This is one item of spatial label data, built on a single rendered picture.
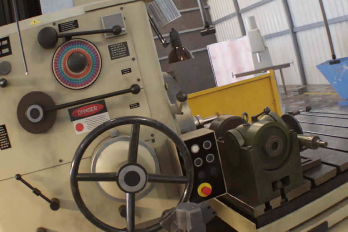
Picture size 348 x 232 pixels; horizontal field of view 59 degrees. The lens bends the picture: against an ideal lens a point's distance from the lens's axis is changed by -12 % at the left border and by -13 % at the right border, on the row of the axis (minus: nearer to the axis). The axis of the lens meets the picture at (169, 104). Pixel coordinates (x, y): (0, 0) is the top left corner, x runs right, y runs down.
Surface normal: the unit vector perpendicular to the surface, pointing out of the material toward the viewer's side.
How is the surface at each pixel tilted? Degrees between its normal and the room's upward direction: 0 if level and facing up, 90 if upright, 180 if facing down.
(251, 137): 51
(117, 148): 60
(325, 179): 90
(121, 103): 90
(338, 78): 90
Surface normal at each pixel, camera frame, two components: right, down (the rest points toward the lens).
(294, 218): 0.29, 0.04
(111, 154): -0.06, -0.35
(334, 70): -0.68, 0.24
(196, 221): 0.49, -0.07
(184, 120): 0.21, -0.25
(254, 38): -0.32, 0.18
